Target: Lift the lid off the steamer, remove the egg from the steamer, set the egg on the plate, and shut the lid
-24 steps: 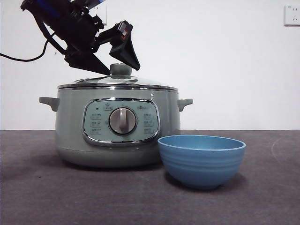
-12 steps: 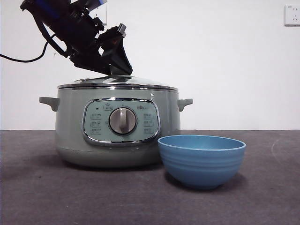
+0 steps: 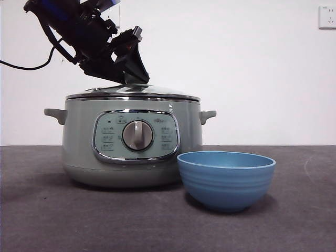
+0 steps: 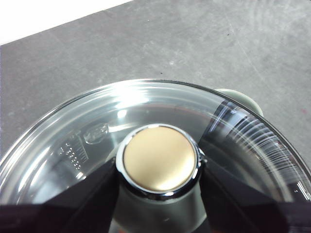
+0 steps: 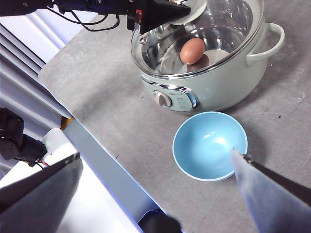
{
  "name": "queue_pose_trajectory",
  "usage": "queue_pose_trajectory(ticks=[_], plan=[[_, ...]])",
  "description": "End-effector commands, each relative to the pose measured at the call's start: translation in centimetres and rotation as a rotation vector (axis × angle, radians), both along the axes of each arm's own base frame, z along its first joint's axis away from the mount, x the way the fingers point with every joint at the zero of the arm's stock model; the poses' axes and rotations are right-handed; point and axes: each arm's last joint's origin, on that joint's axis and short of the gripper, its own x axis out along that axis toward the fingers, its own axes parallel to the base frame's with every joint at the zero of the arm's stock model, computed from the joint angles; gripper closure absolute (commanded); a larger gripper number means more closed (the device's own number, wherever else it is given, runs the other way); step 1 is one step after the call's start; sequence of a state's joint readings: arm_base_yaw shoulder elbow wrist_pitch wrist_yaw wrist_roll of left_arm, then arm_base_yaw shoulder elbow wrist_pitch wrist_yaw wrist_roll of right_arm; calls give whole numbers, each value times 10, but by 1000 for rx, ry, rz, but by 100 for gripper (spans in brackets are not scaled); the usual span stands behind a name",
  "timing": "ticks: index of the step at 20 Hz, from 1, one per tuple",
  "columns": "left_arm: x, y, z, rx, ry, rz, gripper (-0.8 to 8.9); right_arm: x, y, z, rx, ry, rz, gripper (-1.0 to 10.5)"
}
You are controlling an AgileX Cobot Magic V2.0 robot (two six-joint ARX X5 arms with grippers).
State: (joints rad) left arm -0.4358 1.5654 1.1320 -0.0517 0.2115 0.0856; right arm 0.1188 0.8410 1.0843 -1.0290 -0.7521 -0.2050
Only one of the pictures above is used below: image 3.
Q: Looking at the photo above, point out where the blue ribbed bowl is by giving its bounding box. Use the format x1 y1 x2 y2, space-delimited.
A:
177 151 277 213

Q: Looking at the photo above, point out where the black cable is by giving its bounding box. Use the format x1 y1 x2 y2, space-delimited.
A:
0 36 65 71

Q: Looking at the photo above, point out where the pale green electric steamer pot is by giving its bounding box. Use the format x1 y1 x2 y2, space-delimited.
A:
44 97 217 188

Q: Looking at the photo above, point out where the glass lid with green knob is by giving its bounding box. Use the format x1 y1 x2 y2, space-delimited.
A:
65 83 201 101

